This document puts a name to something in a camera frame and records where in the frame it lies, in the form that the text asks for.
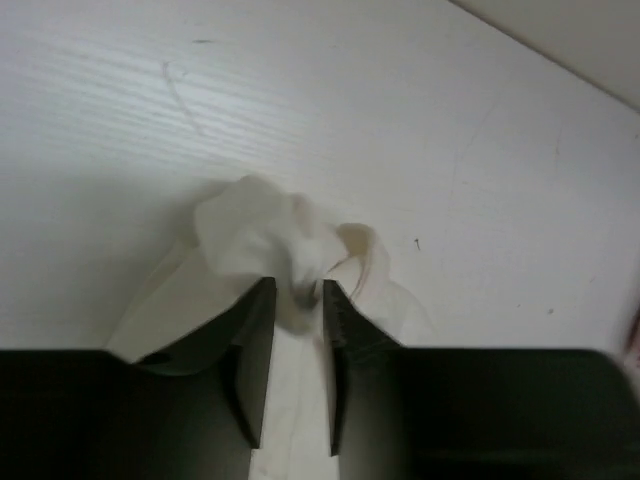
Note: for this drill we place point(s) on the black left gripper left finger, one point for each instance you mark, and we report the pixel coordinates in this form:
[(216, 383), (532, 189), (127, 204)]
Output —
[(192, 409)]

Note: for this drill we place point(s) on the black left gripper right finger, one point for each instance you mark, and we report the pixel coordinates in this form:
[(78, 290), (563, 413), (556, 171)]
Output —
[(400, 412)]

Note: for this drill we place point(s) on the white t shirt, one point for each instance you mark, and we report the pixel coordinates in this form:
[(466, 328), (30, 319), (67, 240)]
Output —
[(253, 229)]

